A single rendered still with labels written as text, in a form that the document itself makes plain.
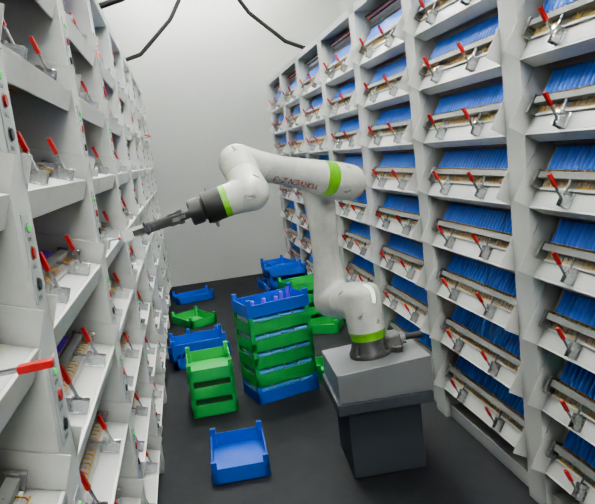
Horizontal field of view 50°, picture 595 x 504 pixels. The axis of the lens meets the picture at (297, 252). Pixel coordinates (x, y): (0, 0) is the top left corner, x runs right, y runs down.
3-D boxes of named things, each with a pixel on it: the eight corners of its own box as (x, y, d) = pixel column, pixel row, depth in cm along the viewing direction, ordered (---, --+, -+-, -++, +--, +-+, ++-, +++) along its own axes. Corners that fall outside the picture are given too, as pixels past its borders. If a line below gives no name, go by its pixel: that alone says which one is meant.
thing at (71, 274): (98, 282, 151) (107, 225, 150) (48, 359, 92) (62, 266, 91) (7, 270, 147) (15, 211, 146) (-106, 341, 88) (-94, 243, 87)
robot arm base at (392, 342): (418, 337, 228) (415, 321, 227) (429, 348, 214) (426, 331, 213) (347, 351, 227) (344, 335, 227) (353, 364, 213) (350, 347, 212)
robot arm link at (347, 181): (347, 203, 223) (349, 169, 224) (372, 201, 213) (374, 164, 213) (306, 197, 213) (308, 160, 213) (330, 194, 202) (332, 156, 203)
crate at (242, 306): (290, 297, 309) (288, 281, 308) (309, 304, 291) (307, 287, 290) (232, 311, 297) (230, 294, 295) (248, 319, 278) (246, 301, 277)
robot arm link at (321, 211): (335, 311, 241) (319, 170, 236) (364, 315, 228) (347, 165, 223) (308, 319, 233) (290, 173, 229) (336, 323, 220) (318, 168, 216)
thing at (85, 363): (112, 363, 154) (120, 307, 153) (72, 487, 95) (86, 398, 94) (23, 353, 150) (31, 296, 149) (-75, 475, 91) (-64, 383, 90)
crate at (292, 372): (298, 360, 314) (296, 345, 313) (317, 371, 296) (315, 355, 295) (241, 376, 302) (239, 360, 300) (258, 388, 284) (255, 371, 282)
